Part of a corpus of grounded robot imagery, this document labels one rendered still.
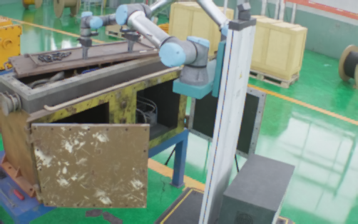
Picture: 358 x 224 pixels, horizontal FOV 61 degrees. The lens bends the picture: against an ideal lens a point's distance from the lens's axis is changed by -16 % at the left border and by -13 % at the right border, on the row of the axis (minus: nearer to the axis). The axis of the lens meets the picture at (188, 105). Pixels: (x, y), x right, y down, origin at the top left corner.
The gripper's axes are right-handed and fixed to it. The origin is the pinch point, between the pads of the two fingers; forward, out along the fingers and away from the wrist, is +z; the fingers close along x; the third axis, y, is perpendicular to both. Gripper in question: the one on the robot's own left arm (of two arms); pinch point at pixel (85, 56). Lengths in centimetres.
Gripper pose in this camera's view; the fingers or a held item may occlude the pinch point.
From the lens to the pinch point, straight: 240.4
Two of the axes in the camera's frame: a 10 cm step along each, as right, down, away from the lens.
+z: -1.0, 9.1, 4.0
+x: 6.3, 3.7, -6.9
